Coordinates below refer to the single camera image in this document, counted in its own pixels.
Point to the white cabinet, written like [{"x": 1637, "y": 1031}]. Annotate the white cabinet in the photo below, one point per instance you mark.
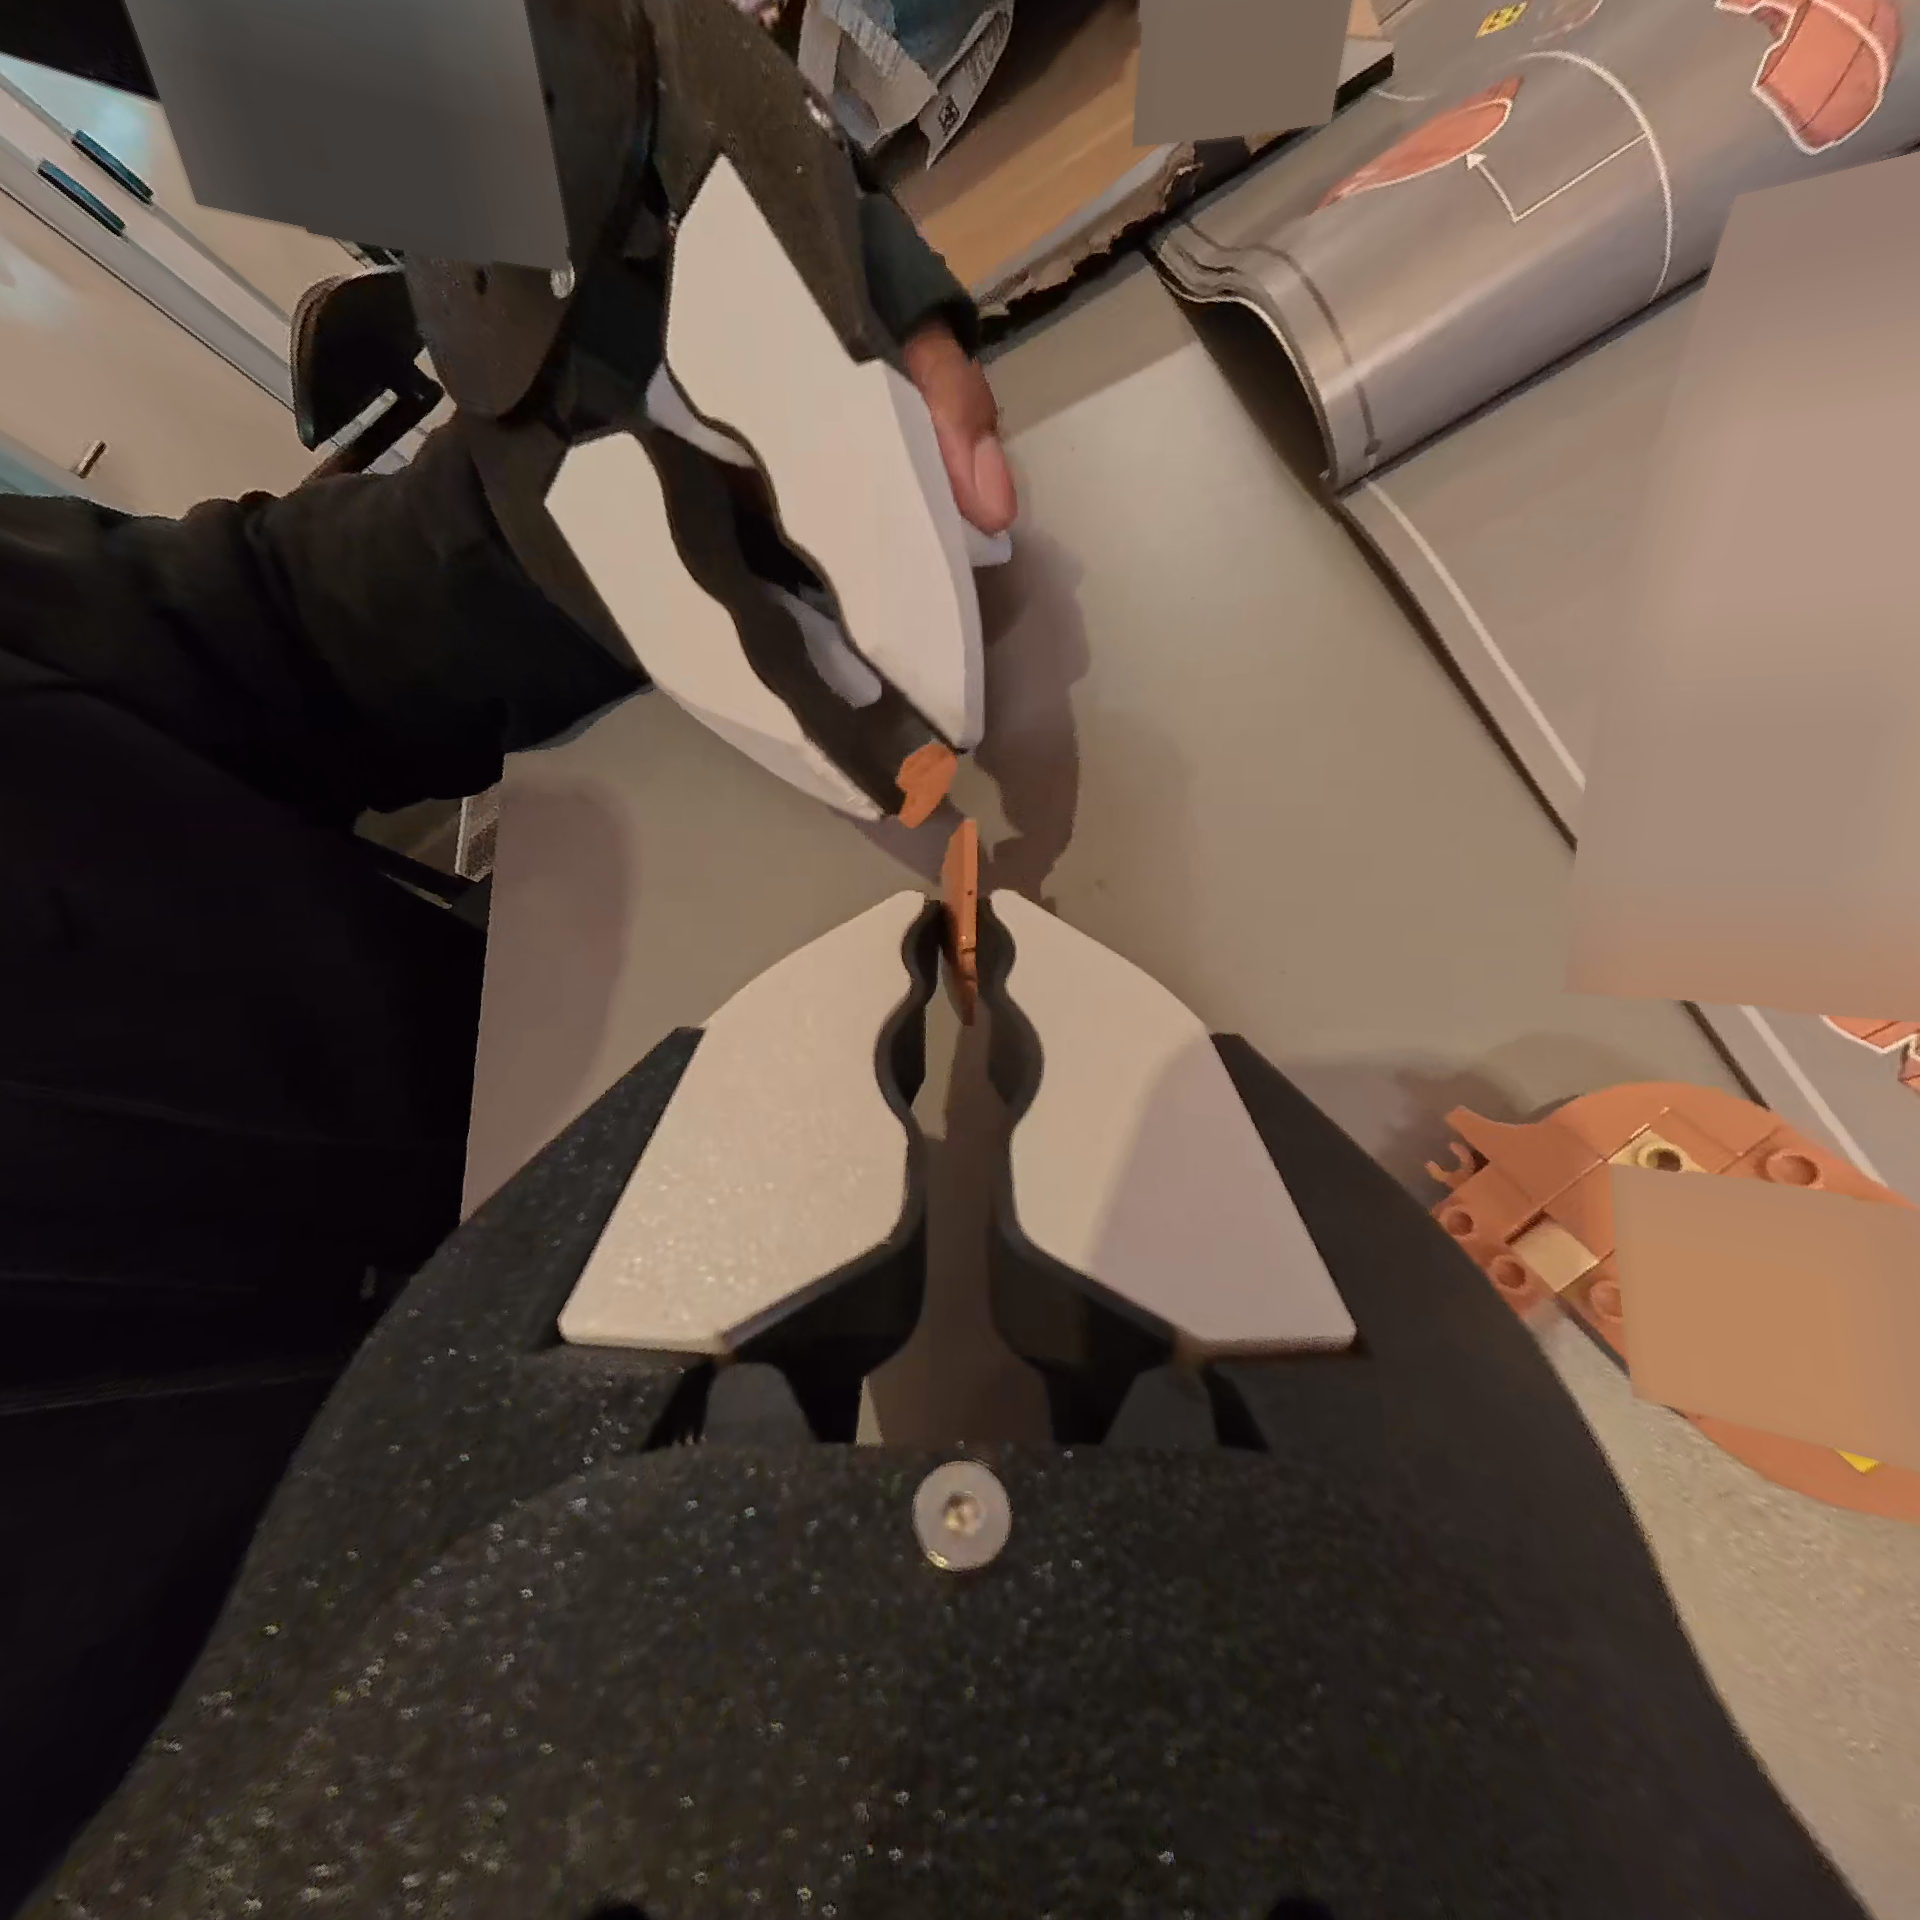
[{"x": 122, "y": 332}]

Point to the grey instruction booklet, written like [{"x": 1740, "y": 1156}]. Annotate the grey instruction booklet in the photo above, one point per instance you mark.
[{"x": 1441, "y": 332}]

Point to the round brown brick assembly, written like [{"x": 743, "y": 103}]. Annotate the round brown brick assembly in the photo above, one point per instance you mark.
[{"x": 1525, "y": 1165}]

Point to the grey desk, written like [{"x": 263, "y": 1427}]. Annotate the grey desk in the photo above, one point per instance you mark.
[{"x": 1262, "y": 750}]

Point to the person's left hand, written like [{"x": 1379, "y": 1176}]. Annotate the person's left hand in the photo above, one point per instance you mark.
[{"x": 966, "y": 437}]

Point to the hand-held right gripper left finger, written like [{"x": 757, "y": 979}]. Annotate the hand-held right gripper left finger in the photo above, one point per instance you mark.
[{"x": 751, "y": 1171}]

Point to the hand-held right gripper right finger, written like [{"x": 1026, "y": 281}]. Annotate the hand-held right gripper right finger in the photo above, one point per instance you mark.
[{"x": 1171, "y": 1171}]

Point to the clear plastic bag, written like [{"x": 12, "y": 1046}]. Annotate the clear plastic bag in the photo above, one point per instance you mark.
[{"x": 902, "y": 61}]

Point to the cardboard box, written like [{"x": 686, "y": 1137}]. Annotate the cardboard box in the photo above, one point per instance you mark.
[{"x": 1035, "y": 181}]

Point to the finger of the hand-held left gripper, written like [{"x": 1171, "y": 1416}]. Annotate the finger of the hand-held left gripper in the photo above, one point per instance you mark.
[
  {"x": 677, "y": 586},
  {"x": 827, "y": 421}
]

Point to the brown curved brick piece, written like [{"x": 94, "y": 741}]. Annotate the brown curved brick piece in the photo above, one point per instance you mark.
[{"x": 962, "y": 916}]

